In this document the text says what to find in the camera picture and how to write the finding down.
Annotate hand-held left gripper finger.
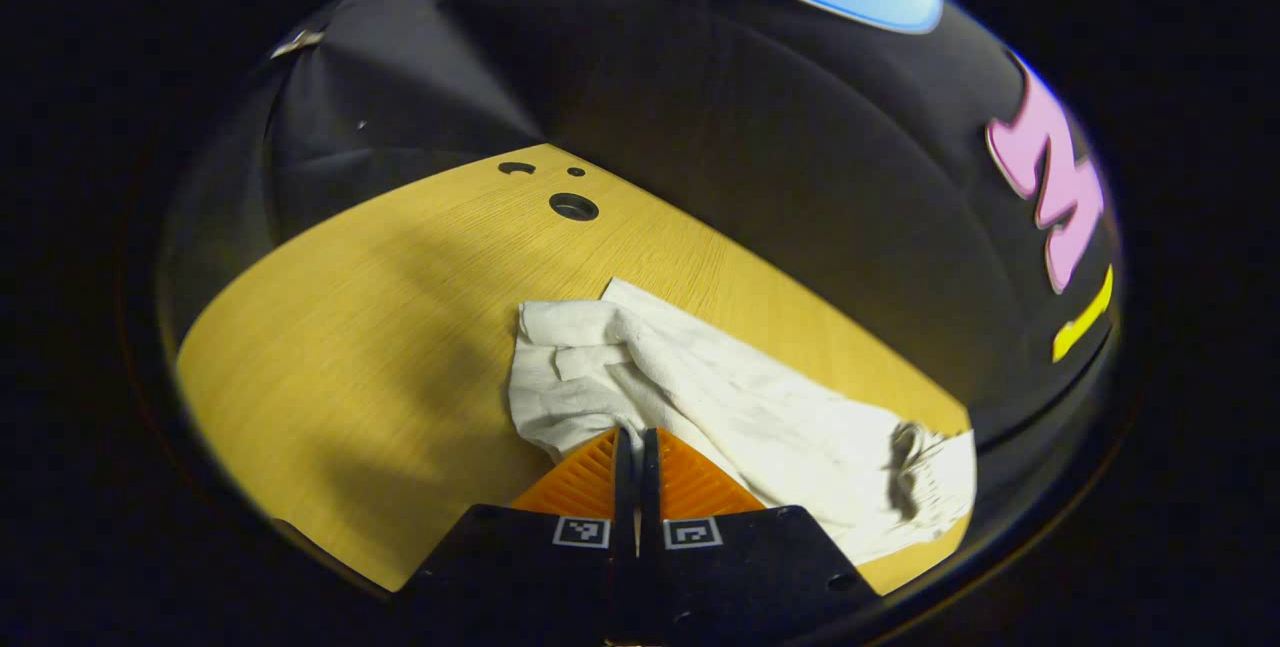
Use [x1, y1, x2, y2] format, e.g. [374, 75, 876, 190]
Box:
[640, 427, 886, 647]
[395, 427, 639, 647]

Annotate white jeans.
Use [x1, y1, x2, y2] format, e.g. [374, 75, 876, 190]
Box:
[507, 277, 978, 568]

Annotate black backdrop cloth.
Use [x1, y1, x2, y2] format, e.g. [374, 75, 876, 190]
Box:
[160, 0, 1126, 448]

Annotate small metal backdrop clip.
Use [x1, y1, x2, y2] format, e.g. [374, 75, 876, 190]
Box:
[270, 30, 326, 60]

